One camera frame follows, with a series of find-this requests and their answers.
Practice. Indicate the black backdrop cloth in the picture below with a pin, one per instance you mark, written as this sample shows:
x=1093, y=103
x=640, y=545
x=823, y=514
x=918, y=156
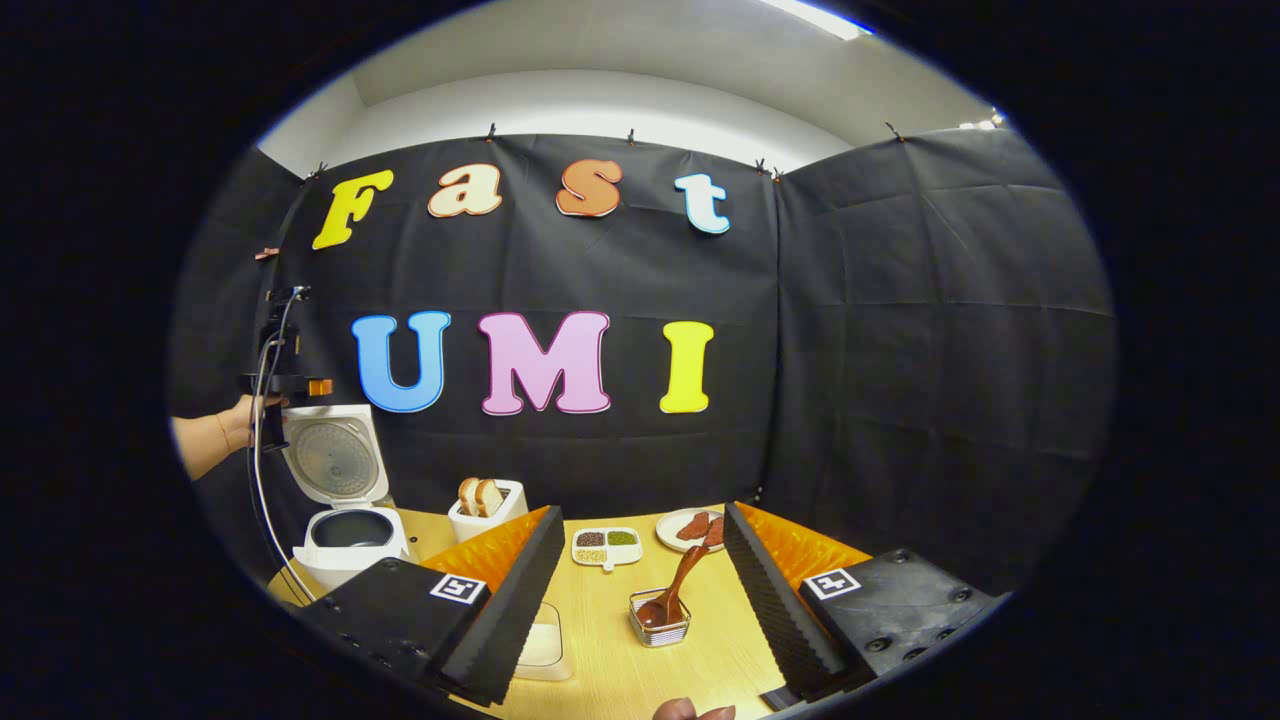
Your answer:
x=900, y=380

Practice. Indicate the white toaster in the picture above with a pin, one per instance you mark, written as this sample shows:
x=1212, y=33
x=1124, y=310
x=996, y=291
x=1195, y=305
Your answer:
x=470, y=529

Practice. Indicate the white round plate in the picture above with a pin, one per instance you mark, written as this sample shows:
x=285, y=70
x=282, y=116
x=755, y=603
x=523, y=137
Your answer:
x=668, y=535

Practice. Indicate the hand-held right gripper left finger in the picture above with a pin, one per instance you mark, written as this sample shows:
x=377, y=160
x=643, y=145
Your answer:
x=515, y=600

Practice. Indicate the clear container of white rice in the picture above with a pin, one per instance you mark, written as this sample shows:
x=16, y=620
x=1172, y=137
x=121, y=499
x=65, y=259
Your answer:
x=545, y=645

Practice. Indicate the red meat slice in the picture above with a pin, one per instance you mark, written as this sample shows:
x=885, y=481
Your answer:
x=693, y=527
x=715, y=532

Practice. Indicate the white divided dish of beans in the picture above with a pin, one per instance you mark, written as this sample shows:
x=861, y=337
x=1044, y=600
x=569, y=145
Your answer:
x=606, y=549

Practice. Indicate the toasted bread slice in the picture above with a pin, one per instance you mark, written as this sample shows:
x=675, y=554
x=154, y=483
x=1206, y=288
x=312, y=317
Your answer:
x=490, y=498
x=467, y=497

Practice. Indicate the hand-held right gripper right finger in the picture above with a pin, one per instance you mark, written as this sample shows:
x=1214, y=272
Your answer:
x=770, y=610

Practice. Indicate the white rice cooker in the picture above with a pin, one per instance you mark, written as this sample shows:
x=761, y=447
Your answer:
x=340, y=560

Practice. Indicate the row of small black clips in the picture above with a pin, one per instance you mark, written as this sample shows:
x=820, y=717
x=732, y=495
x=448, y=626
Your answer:
x=491, y=133

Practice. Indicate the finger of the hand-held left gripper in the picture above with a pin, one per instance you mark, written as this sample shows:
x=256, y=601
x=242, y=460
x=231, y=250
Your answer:
x=320, y=387

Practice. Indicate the brown wooden spoon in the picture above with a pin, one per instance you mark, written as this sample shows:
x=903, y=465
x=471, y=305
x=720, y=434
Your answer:
x=680, y=585

